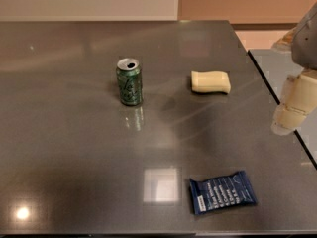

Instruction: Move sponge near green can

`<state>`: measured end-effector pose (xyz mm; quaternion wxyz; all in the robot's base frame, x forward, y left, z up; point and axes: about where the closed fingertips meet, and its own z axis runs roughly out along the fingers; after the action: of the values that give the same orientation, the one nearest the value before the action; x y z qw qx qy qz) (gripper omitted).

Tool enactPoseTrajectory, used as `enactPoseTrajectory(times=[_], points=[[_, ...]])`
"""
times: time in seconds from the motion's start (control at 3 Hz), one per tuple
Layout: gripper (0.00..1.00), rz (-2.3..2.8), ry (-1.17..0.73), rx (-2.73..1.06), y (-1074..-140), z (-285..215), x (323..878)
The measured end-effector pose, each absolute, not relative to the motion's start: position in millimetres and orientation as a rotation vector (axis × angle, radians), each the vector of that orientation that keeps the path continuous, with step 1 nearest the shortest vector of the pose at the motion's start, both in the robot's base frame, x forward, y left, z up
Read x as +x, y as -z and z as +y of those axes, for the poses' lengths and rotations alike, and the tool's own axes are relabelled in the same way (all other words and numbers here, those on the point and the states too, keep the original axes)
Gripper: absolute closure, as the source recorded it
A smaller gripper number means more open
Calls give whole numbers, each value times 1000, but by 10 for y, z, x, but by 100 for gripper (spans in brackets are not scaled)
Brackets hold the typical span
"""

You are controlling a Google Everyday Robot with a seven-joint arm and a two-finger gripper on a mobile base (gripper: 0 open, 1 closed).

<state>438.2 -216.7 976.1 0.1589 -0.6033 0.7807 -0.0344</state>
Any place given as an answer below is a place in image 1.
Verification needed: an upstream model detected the blue snack bar wrapper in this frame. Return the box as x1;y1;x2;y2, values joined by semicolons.
189;171;257;215

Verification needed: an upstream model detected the green soda can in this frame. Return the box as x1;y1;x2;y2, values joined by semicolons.
116;58;143;106

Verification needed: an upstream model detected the yellow sponge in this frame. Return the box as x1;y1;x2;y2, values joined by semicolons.
191;71;231;94

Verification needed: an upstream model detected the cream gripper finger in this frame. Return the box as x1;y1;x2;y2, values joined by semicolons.
271;70;317;136

